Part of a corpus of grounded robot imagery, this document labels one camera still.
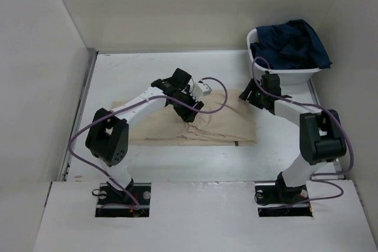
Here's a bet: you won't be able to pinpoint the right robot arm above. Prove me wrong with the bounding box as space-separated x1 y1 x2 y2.
239 72 347 205

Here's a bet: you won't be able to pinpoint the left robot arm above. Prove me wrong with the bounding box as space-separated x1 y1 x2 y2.
85 68 211 169

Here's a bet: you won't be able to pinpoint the navy blue trousers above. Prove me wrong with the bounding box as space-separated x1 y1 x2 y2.
249 19 332 70

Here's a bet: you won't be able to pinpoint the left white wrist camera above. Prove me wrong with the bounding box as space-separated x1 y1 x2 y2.
191 81 212 100

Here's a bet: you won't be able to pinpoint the white plastic basket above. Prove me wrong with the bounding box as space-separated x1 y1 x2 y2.
246 27 321 86

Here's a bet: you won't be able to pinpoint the beige trousers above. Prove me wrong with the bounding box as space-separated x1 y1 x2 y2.
129 89 258 146

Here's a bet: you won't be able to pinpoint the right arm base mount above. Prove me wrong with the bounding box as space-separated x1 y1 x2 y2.
255 184 312 217

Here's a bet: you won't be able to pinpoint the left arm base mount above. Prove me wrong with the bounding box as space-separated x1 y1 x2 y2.
92 182 152 218

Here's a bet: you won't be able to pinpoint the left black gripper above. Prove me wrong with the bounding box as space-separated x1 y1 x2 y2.
172 89 203 123

